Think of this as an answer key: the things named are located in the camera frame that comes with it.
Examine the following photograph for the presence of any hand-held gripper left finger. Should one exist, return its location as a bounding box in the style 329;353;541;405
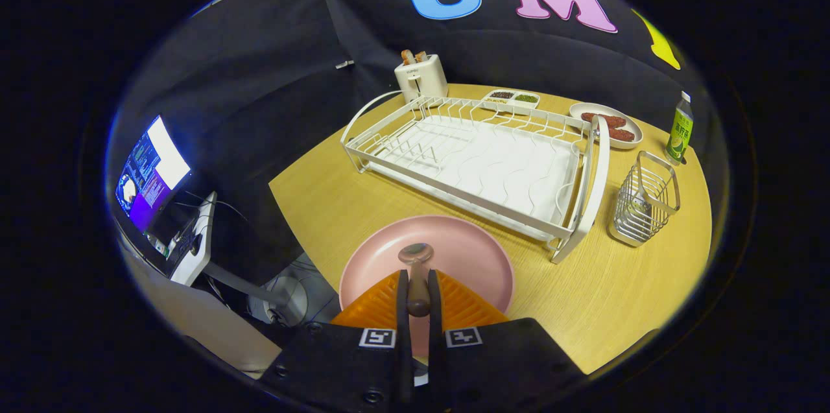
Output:
259;269;416;410

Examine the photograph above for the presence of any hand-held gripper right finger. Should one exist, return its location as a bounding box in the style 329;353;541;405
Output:
425;269;587;410

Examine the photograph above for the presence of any brown-handled metal spoon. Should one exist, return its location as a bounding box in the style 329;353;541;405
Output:
397;242;435;318

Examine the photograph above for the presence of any pink plate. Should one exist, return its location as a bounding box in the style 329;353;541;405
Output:
339;215;515;359

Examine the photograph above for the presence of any silver wire basket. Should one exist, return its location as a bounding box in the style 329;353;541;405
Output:
608;150;681;248

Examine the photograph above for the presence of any white wire dish rack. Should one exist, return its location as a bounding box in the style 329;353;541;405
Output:
340;90;611;265

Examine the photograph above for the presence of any white divided condiment dish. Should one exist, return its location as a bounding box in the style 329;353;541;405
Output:
483;89;541;109

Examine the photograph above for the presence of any beige round sausage plate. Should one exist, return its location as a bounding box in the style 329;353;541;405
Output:
569;102;644;150

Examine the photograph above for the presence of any grey round device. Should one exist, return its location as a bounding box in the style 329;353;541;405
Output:
246;257;341;328

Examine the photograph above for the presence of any white device stand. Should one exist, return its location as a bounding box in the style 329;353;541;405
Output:
170;191;218;287

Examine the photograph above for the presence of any lit computer monitor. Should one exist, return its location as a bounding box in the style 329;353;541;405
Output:
115;115;193;232

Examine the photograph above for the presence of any green label drink bottle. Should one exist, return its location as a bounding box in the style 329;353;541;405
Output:
665;91;694;165

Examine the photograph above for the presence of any white toaster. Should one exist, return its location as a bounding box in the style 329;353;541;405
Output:
394;54;449;104

